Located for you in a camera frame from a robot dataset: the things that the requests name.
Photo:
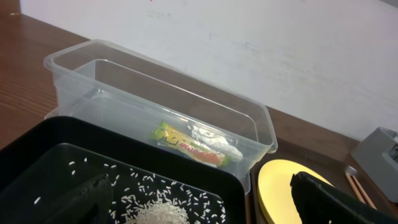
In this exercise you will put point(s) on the grey dishwasher rack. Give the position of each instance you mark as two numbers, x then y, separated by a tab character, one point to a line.
377	156

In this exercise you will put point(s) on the yellow plate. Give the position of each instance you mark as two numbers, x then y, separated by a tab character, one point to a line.
274	191

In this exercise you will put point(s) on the green snack wrapper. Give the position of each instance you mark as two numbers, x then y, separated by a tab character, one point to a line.
168	136

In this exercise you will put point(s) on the clear plastic bin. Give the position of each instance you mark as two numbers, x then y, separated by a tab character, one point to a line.
129	93

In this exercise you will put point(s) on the black plastic bin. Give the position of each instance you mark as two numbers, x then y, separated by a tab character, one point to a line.
66	135

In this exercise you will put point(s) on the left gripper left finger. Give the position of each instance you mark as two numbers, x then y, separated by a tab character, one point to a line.
87	203

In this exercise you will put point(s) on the dark brown serving tray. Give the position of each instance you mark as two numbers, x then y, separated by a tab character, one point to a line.
330	168

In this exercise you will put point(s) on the pile of rice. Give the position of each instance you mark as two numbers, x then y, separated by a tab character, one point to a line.
139	196

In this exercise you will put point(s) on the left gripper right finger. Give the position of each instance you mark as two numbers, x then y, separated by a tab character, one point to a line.
318	202

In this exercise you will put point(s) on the wooden chopstick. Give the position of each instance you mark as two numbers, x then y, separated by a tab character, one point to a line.
354	187
365	195

